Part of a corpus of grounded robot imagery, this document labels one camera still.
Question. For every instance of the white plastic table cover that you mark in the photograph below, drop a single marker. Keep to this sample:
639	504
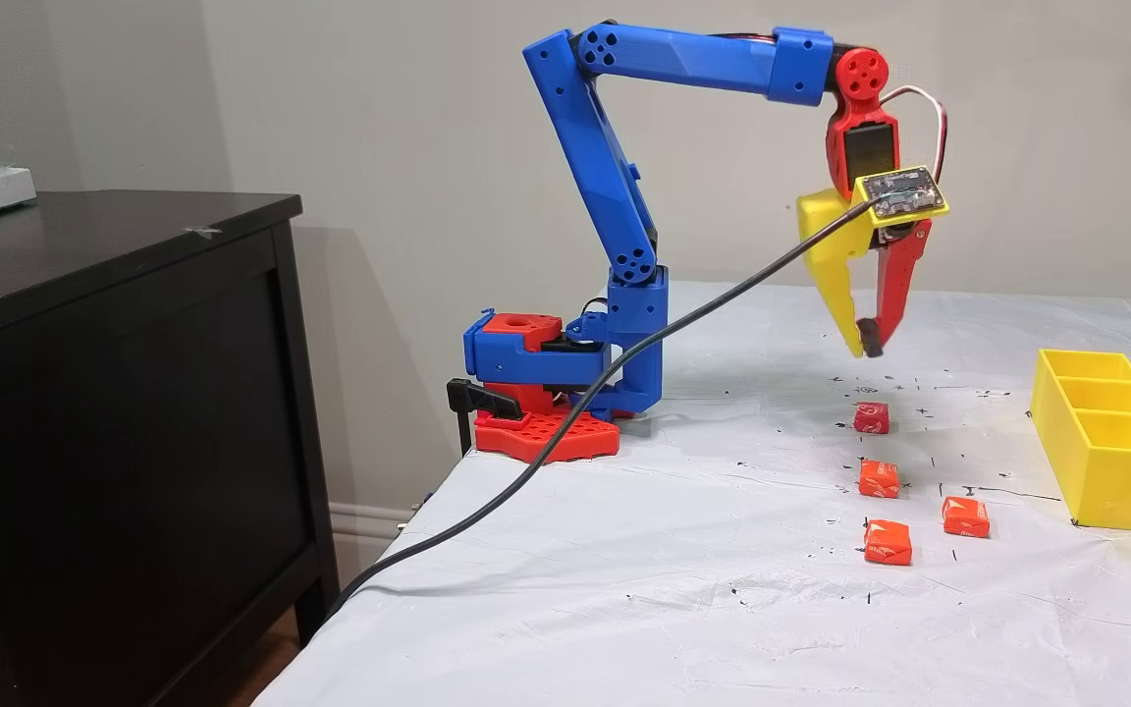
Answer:
624	609

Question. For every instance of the black wooden cabinet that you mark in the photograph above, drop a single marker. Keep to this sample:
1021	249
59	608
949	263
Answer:
114	442

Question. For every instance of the red cherry Starburst candy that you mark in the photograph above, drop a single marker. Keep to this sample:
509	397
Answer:
871	418

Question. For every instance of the yellow three-compartment box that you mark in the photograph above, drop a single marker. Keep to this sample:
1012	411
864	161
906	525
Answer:
1115	481

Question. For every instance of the white baseboard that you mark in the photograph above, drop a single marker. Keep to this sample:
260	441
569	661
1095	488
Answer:
369	518

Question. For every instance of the black table clamp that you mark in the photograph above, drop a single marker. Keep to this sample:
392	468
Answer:
477	398

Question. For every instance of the orange Starburst candy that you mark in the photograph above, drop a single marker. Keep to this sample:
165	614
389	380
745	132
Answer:
888	543
965	517
879	479

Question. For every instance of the camera board on yellow mount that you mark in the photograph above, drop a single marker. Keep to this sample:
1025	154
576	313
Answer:
904	191

